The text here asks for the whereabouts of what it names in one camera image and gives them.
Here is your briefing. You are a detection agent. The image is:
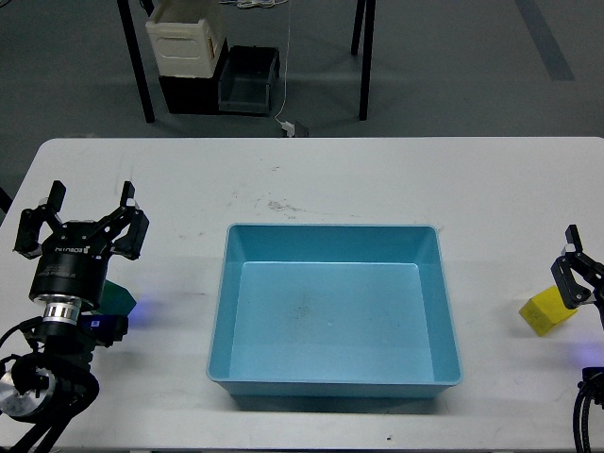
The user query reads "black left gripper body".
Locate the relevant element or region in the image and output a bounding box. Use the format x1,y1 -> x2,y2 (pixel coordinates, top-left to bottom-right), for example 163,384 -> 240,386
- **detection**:
29,222 -> 111,310

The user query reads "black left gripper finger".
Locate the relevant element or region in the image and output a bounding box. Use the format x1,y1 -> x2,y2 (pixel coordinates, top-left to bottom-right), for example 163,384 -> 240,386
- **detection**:
96,181 -> 149,260
13,180 -> 66,259

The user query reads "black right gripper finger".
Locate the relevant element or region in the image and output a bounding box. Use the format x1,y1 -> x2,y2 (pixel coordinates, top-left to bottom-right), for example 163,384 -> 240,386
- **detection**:
550,225 -> 603,310

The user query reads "yellow block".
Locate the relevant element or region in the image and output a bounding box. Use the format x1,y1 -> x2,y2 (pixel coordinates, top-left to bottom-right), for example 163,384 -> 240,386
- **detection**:
518,286 -> 578,337

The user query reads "green block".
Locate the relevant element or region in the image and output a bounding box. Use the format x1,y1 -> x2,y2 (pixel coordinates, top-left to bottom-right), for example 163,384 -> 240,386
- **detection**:
92,280 -> 137,316

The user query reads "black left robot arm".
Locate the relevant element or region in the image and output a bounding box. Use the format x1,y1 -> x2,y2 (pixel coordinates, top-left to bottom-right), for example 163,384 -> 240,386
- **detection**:
1,180 -> 149,452

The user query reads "black storage box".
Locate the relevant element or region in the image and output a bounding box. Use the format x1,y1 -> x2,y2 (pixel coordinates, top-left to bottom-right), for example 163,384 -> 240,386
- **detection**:
159,42 -> 229,115

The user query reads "light blue plastic box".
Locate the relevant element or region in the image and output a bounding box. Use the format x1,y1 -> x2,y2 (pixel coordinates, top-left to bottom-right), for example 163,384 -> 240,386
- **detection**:
207,224 -> 462,398

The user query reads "grey open bin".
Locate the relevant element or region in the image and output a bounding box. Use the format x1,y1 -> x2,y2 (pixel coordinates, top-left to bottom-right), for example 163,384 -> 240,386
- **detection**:
218,45 -> 280,116

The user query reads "black table leg left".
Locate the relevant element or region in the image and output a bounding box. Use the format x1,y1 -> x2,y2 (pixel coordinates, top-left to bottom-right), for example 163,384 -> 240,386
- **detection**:
116,0 -> 155,124

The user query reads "black table leg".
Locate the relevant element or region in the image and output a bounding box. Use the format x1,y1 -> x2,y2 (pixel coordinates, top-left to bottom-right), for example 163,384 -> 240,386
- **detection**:
116,0 -> 155,124
350,0 -> 377,121

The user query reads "white power adapter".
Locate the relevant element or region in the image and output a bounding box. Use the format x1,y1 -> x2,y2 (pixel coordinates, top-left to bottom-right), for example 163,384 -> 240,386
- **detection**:
280,121 -> 295,138

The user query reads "cream plastic crate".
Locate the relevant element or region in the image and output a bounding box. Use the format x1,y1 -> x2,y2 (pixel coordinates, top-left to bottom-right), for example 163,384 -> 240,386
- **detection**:
145,0 -> 226,78

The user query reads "black table leg right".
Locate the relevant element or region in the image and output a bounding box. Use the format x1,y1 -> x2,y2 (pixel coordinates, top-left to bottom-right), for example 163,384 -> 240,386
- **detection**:
350,0 -> 377,121

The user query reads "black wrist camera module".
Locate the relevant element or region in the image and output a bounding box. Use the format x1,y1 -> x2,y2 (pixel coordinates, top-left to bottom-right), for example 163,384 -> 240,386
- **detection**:
78,314 -> 128,347

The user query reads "white hanging cable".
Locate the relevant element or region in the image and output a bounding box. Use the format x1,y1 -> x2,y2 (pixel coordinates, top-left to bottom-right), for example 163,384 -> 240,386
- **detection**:
275,0 -> 292,125

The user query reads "white cable bundle on floor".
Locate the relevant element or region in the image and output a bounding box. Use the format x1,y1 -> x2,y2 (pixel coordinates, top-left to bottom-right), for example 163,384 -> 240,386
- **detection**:
221,0 -> 289,10

